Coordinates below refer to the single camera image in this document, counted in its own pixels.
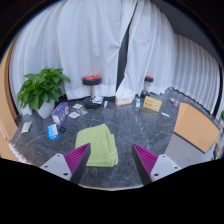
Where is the white and orange box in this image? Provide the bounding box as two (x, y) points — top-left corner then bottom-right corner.
(114, 94), (134, 107)

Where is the white pleated curtain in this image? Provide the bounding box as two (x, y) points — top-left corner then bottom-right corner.
(168, 31), (223, 115)

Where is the orange wooden bench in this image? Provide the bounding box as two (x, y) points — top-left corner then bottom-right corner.
(164, 101), (222, 164)

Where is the card with dark print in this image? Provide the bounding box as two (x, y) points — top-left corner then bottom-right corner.
(76, 106), (89, 116)

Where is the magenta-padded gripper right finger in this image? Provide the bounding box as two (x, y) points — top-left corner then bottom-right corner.
(130, 143), (183, 186)

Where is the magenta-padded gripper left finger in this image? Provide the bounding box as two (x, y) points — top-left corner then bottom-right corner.
(39, 142), (92, 185)

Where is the purple cardboard box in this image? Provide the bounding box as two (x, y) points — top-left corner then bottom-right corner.
(51, 101), (71, 127)

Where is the white booklet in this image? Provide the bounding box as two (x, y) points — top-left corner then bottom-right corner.
(91, 95), (105, 105)

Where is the yellow box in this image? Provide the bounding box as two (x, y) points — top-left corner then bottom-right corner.
(142, 95), (163, 113)

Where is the light green towel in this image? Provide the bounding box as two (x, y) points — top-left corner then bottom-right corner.
(74, 123), (119, 168)

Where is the white card with grey print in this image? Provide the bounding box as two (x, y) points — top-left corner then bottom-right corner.
(68, 111), (81, 120)

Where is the white flat packet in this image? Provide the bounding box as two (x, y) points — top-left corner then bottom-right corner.
(20, 120), (33, 135)

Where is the green plant in white pot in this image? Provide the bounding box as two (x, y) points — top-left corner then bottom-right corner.
(16, 66), (72, 120)

